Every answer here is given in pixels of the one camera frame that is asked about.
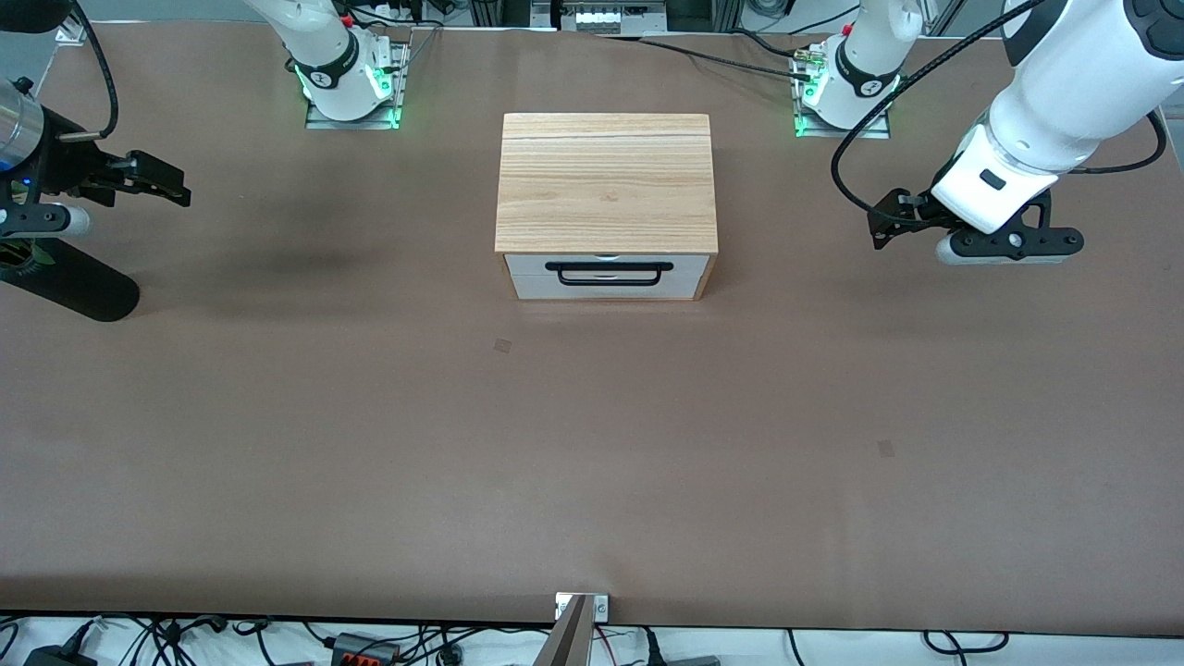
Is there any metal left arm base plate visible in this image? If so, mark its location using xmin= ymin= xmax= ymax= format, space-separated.
xmin=793 ymin=55 xmax=893 ymax=141

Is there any white power strip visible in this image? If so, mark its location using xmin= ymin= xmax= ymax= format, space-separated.
xmin=560 ymin=0 xmax=645 ymax=36

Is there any black orange connector box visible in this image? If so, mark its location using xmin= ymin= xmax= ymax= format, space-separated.
xmin=330 ymin=632 xmax=401 ymax=666

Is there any light wooden drawer cabinet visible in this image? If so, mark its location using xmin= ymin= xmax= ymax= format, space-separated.
xmin=495 ymin=113 xmax=720 ymax=302

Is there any black camera bracket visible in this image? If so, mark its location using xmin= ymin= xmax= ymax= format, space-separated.
xmin=1001 ymin=190 xmax=1056 ymax=232

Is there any silver clamp bracket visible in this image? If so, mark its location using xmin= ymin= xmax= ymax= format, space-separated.
xmin=554 ymin=592 xmax=611 ymax=623

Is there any grey camera stand post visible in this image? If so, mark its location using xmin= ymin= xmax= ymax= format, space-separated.
xmin=532 ymin=597 xmax=593 ymax=666

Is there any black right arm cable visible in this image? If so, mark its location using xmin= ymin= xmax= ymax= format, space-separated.
xmin=57 ymin=0 xmax=121 ymax=142

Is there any black oblong object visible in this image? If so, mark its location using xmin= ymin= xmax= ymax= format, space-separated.
xmin=0 ymin=242 xmax=141 ymax=323

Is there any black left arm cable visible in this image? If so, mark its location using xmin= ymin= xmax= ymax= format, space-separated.
xmin=830 ymin=0 xmax=1168 ymax=223

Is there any black power adapter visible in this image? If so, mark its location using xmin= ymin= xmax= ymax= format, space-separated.
xmin=23 ymin=644 xmax=99 ymax=666

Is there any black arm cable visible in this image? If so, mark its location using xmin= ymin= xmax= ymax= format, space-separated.
xmin=830 ymin=0 xmax=1168 ymax=223
xmin=57 ymin=0 xmax=121 ymax=142

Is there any thin black table cable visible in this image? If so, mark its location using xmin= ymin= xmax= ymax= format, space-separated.
xmin=636 ymin=37 xmax=808 ymax=80

